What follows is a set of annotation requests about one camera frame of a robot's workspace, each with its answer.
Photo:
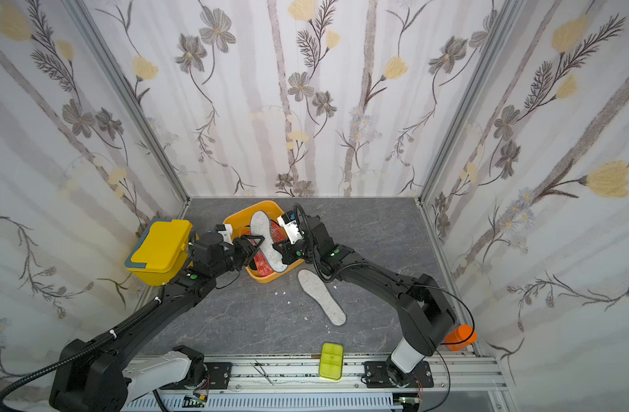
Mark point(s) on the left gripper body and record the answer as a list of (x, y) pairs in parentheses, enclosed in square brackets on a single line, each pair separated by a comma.
[(233, 257)]

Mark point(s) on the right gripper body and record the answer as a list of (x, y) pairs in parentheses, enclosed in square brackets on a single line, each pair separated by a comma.
[(283, 242)]

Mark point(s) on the red patterned insole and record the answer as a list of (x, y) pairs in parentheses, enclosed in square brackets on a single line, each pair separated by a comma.
[(259, 267), (277, 233)]

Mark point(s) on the grey felt insole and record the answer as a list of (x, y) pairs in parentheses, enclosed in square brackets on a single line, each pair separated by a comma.
[(260, 225), (316, 289)]

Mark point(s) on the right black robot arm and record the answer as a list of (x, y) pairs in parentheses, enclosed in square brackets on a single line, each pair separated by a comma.
[(424, 312)]

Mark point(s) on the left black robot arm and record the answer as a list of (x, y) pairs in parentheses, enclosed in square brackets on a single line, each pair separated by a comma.
[(93, 376)]

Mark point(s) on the yellow plastic storage tray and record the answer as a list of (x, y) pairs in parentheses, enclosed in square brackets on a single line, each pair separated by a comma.
[(240, 222)]

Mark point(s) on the yellow lidded box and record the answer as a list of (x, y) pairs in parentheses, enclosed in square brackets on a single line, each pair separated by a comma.
[(160, 252)]

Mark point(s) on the green compartment box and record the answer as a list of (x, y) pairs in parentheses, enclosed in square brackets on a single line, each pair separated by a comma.
[(331, 361)]

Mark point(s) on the orange cylindrical container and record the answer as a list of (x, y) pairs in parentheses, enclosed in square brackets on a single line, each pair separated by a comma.
[(460, 338)]

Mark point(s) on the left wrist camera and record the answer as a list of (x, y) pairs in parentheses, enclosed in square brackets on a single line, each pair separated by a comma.
[(226, 231)]

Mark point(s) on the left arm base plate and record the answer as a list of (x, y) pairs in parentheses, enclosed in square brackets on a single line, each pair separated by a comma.
[(216, 375)]

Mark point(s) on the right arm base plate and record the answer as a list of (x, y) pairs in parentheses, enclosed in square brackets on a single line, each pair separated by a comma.
[(384, 375)]

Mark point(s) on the white slotted cable duct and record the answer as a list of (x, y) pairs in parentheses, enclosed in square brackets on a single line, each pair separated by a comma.
[(269, 402)]

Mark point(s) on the aluminium rail frame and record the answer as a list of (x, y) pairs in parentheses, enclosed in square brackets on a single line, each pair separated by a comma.
[(461, 382)]

